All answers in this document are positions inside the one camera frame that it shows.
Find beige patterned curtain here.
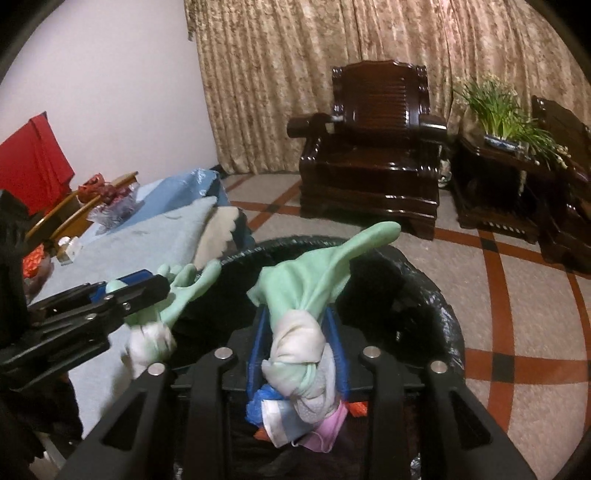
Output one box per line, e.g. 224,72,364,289
184,0,590,173

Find red cloth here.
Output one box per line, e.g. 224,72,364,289
0,112,74,214

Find wooden sideboard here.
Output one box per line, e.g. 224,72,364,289
25,171,137,253

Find glass dish under packet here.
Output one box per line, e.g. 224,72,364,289
24,256,53,302

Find dark wooden armchair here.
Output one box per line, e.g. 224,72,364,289
287,60,448,240
531,96,590,274

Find black bin with liner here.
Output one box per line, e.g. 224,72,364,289
174,234,466,480

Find dark red apples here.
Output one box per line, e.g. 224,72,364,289
98,184,131,205

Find blue plastic table cover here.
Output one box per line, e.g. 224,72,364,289
87,168,257,250

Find pink face mask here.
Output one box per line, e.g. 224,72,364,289
291,401,348,453

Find green rubber glove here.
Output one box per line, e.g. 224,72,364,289
125,260,221,379
247,221,401,424

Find light blue tablecloth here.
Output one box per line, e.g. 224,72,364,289
34,197,216,434

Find blue crumpled wrapper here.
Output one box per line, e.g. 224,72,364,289
245,384,283,427

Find dark wooden side table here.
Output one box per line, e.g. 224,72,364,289
451,134,552,243

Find green potted plant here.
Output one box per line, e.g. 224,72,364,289
456,75,569,169

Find glass fruit bowl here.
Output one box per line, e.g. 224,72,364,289
87,182,140,230

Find tissue box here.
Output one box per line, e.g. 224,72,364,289
56,236,83,265

